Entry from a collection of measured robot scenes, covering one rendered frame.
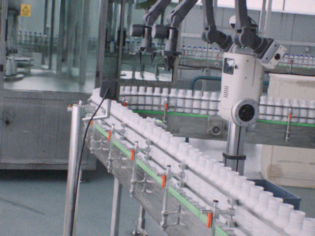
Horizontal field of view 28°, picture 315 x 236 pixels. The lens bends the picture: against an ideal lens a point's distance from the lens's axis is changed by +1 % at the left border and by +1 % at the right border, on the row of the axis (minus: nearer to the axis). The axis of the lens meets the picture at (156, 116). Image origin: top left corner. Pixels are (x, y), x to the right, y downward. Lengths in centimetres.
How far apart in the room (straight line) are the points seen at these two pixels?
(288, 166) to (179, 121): 271
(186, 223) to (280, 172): 492
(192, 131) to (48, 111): 197
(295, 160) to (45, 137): 272
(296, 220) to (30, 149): 478
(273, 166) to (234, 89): 375
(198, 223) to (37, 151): 421
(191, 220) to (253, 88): 138
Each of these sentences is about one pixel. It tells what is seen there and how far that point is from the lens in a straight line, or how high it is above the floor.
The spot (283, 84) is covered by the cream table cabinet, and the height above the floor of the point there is 110.
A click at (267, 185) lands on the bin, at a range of 299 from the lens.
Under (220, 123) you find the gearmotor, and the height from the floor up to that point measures 97.
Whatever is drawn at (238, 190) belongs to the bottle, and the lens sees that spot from 199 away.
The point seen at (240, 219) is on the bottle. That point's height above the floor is 106.
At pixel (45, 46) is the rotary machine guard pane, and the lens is 618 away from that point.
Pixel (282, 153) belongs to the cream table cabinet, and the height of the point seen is 36.
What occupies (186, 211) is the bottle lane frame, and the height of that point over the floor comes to 97.
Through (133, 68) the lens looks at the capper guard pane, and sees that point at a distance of 832.
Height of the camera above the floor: 160
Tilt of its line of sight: 8 degrees down
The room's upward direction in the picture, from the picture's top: 5 degrees clockwise
